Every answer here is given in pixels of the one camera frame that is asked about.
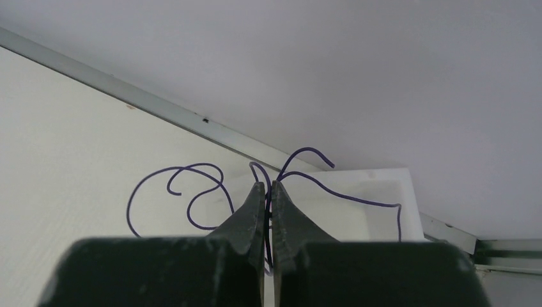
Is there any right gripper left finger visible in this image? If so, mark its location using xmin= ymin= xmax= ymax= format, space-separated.
xmin=37 ymin=182 xmax=265 ymax=306

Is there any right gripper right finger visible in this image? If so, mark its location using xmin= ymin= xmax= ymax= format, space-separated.
xmin=272 ymin=182 xmax=490 ymax=306

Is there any white compartment tray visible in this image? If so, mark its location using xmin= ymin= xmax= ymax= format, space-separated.
xmin=282 ymin=168 xmax=425 ymax=242

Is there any right corner aluminium post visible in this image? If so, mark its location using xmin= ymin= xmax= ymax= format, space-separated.
xmin=472 ymin=239 xmax=541 ymax=276

